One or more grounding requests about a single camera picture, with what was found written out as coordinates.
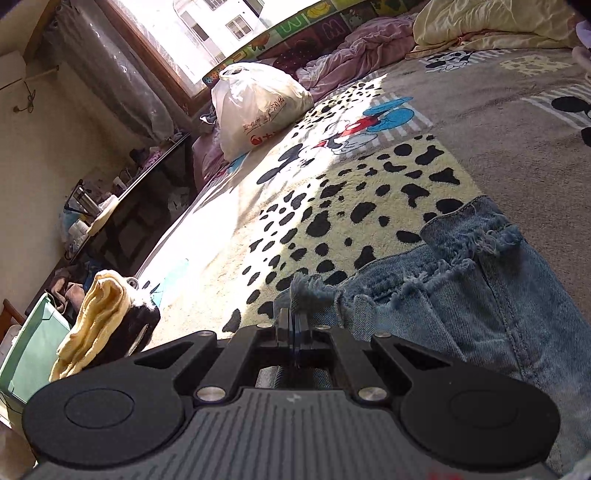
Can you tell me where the blue denim jacket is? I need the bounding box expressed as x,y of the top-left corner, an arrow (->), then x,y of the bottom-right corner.
273,196 -> 590,475

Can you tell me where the folded dark brown garment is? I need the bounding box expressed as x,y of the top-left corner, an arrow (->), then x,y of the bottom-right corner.
85,294 -> 160,370

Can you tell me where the folded yellow blanket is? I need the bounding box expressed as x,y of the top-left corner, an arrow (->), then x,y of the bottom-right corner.
49,270 -> 135,382

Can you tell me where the dark side table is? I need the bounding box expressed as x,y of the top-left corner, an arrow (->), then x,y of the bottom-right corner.
53,133 -> 197,286

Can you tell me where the green plastic storage bin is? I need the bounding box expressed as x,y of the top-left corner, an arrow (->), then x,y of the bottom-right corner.
1,293 -> 70,412

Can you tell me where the Mickey Mouse plush blanket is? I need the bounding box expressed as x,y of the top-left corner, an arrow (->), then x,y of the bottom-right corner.
137,49 -> 590,346

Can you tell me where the steel thermos flask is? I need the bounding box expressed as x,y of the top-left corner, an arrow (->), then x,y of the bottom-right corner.
72,180 -> 101,218

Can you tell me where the white plastic bag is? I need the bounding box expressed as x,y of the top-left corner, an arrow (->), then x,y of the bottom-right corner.
211,62 -> 314,161

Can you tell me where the pink crumpled bedsheet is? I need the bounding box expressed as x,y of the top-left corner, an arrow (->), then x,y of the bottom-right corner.
192,15 -> 417,186

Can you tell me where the translucent window curtain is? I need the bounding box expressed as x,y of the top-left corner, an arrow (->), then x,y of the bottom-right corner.
45,1 -> 175,142

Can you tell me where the cream quilted duvet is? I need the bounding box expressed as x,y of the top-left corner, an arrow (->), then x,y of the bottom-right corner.
409,1 -> 581,59

